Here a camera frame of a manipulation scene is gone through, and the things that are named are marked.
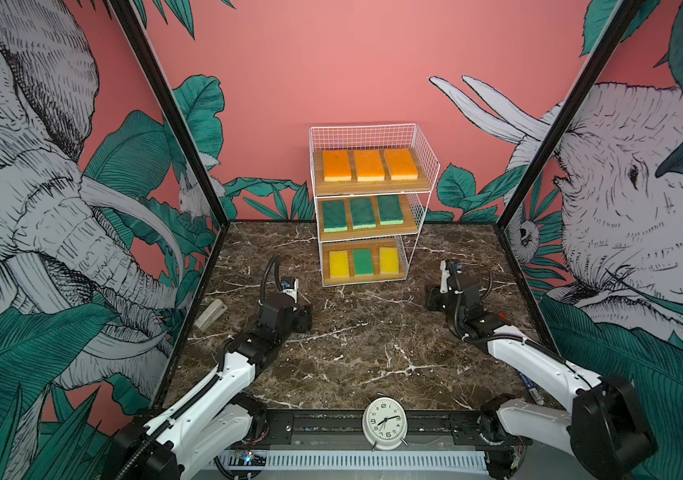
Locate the white wire three-tier shelf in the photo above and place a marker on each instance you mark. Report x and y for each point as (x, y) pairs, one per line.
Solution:
(372, 185)

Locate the white slotted cable duct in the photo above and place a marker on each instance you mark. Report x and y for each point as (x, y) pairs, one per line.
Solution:
(471, 462)

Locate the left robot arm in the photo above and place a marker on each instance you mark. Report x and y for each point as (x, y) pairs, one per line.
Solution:
(217, 412)

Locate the red and blue marker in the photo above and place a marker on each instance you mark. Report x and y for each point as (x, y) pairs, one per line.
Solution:
(532, 389)

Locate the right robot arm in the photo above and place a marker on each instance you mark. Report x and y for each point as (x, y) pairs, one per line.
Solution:
(601, 422)

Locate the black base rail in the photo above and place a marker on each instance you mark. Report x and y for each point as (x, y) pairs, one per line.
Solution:
(460, 427)

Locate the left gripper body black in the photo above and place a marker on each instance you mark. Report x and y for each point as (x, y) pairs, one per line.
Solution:
(298, 322)

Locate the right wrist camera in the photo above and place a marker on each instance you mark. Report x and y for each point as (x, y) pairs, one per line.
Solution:
(450, 276)

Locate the green sponge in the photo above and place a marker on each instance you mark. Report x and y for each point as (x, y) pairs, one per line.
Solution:
(363, 262)
(362, 213)
(390, 211)
(334, 216)

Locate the orange sponge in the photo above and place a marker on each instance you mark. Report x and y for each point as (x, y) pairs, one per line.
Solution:
(401, 165)
(368, 166)
(336, 166)

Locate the white alarm clock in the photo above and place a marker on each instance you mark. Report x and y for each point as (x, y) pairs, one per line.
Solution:
(385, 424)

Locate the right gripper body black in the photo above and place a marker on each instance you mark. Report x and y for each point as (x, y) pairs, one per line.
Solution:
(443, 303)

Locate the yellow sponge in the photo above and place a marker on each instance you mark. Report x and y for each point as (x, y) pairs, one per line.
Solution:
(389, 261)
(339, 264)

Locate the grey block by wall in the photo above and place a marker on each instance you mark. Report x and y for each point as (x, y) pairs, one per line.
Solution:
(214, 311)

